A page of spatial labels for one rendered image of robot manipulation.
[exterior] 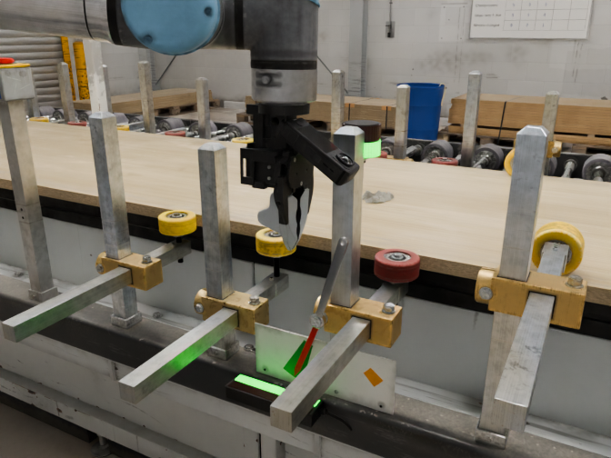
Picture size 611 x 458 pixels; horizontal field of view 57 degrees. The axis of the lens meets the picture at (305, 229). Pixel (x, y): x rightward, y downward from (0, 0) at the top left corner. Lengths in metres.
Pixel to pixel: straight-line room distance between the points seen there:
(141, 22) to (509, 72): 7.54
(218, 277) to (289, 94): 0.40
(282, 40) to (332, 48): 8.19
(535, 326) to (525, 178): 0.18
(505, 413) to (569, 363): 0.52
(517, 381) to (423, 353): 0.56
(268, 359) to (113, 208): 0.42
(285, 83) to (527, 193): 0.34
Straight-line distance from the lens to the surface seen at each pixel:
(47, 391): 2.09
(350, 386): 0.96
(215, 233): 0.98
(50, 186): 1.60
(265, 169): 0.78
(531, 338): 0.68
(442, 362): 1.14
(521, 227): 0.77
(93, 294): 1.09
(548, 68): 7.95
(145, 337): 1.19
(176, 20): 0.60
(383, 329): 0.88
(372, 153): 0.85
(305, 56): 0.75
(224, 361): 1.08
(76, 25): 0.65
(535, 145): 0.74
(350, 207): 0.83
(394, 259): 1.00
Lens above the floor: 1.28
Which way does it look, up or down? 20 degrees down
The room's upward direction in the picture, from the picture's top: straight up
